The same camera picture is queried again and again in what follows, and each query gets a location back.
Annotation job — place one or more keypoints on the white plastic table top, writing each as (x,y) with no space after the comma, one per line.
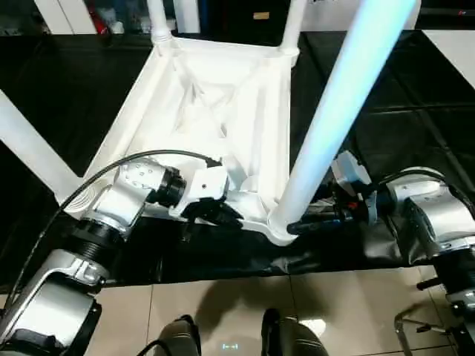
(215,96)

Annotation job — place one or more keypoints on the white plastic table leg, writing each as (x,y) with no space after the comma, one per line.
(159,18)
(33,144)
(293,26)
(349,96)

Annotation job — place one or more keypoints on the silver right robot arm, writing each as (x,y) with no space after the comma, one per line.
(438,215)

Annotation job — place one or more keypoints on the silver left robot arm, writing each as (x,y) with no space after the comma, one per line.
(96,222)

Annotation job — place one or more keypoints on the black work mat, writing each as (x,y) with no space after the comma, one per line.
(401,111)

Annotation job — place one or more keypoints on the dark right robot foot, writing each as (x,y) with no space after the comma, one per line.
(295,335)

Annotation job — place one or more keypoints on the white flat sheet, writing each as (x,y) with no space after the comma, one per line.
(454,48)

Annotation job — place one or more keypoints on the black cabinet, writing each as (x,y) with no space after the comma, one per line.
(237,15)

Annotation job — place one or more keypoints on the small yellow label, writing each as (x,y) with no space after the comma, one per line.
(260,15)

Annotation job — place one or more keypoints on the small bottles on shelf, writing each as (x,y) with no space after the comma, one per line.
(111,16)

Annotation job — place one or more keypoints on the white cabinet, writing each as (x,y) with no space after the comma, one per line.
(111,11)

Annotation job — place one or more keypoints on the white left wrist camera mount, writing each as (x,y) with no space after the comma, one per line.
(202,182)

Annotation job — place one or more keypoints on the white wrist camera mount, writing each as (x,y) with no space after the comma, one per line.
(202,182)
(347,172)

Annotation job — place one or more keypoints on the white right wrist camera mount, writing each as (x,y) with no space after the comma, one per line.
(347,172)

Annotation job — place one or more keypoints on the chrome tube frame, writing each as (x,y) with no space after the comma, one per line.
(423,326)

